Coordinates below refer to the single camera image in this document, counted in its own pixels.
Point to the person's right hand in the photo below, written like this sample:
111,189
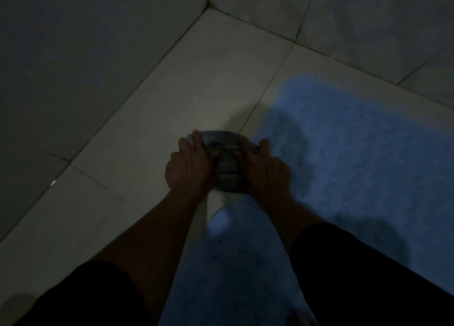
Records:
266,175

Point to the person's left hand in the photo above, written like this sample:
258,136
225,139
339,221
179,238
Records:
189,169

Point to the person's right middle finger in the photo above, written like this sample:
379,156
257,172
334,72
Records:
265,146

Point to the person's left middle finger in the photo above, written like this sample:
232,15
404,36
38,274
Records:
185,145

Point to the person's left thumb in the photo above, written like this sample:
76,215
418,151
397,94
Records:
215,155

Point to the person's right thumb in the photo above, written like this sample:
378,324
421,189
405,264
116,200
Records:
239,155

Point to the grey ribbed sock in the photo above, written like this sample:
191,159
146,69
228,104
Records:
227,159

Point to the person's left forearm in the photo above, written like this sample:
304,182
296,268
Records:
156,237

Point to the person's right forearm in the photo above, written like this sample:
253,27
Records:
283,219

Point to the blue fluffy floor mat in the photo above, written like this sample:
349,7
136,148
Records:
354,166

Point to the light blue trouser leg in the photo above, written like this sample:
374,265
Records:
234,272

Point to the black shirt sleeve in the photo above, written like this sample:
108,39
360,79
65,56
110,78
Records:
88,297
365,283

